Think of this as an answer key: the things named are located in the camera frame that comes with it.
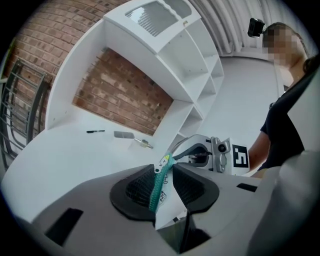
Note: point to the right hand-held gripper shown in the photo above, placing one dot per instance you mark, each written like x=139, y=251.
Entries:
x=240, y=160

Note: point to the black and brass clip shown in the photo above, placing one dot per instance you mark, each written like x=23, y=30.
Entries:
x=144, y=143

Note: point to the person's dark shirt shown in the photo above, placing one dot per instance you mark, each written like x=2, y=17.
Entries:
x=282, y=120

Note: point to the black marker pen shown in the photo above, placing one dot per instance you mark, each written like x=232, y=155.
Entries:
x=95, y=131

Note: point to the black head-worn camera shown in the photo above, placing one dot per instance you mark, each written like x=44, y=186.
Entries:
x=255, y=27

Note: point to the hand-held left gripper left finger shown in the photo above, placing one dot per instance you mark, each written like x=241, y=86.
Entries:
x=135, y=192

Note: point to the person's head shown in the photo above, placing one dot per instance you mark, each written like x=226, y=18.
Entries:
x=282, y=45

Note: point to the person's right forearm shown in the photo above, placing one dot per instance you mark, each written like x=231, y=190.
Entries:
x=260, y=152

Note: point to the white ribbed glass cabinet door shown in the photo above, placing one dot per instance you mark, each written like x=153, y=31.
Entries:
x=140, y=22

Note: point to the white pen holder box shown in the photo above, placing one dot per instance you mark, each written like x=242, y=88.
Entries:
x=123, y=140

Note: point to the white desk with hutch shelves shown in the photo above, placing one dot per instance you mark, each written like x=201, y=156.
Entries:
x=62, y=155

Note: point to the light blue plastic bag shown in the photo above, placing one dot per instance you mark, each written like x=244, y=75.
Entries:
x=157, y=190

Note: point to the black metal folding rack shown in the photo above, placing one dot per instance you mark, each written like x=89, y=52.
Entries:
x=22, y=107

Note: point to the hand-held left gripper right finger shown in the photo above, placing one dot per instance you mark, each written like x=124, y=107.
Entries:
x=197, y=190

